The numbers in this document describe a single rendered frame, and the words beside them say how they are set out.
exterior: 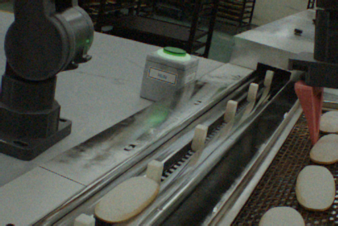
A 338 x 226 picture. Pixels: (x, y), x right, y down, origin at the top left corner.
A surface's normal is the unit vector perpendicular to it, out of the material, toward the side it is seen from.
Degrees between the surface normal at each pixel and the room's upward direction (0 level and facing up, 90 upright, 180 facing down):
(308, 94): 112
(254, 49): 90
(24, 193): 0
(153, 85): 90
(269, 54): 90
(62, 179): 0
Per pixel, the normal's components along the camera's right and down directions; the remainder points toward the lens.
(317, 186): 0.00, -0.95
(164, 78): -0.38, 0.24
